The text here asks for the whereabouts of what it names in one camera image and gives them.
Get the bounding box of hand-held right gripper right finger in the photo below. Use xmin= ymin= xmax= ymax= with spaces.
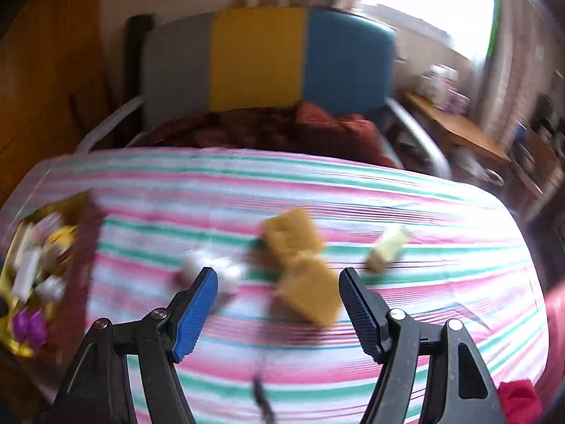
xmin=338 ymin=267 xmax=506 ymax=424

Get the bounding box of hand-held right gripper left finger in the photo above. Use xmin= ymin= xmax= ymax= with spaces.
xmin=33 ymin=266 xmax=220 ymax=424

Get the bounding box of gold metal tin box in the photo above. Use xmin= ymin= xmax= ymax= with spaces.
xmin=0 ymin=192 xmax=104 ymax=358

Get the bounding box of pale yellow packet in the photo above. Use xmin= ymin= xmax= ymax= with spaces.
xmin=365 ymin=225 xmax=409 ymax=273

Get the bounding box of striped tablecloth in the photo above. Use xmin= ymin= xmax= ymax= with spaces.
xmin=0 ymin=148 xmax=550 ymax=424

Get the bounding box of white plastic bottle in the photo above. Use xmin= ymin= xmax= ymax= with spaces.
xmin=35 ymin=276 xmax=67 ymax=303

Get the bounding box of yellow toy figure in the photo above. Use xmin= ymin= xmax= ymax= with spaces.
xmin=44 ymin=225 xmax=80 ymax=261

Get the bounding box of purple wrapped item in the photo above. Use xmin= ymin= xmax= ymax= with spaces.
xmin=12 ymin=309 xmax=47 ymax=347

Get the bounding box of white printed carton box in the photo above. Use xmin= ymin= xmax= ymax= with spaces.
xmin=12 ymin=247 xmax=42 ymax=300

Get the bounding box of red cloth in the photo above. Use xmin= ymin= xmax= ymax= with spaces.
xmin=496 ymin=377 xmax=543 ymax=424

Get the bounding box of brown blanket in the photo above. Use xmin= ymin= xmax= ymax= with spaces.
xmin=128 ymin=101 xmax=398 ymax=169

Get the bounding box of pink cloth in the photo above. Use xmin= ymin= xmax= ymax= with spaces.
xmin=545 ymin=283 xmax=565 ymax=385

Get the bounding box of wooden side table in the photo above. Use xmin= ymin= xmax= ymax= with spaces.
xmin=404 ymin=90 xmax=548 ymax=204

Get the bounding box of white carton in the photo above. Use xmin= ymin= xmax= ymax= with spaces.
xmin=426 ymin=64 xmax=469 ymax=111

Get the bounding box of grey yellow blue chair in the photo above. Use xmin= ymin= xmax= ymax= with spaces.
xmin=77 ymin=6 xmax=451 ymax=177

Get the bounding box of black rolled mat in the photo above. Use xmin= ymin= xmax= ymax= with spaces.
xmin=126 ymin=13 xmax=155 ymax=98

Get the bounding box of wooden wardrobe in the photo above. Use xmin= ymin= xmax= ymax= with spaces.
xmin=0 ymin=0 xmax=104 ymax=204

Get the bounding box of patterned curtain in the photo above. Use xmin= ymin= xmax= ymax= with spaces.
xmin=483 ymin=0 xmax=565 ymax=151

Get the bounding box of bright window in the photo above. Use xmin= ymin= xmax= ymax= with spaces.
xmin=353 ymin=0 xmax=499 ymax=67

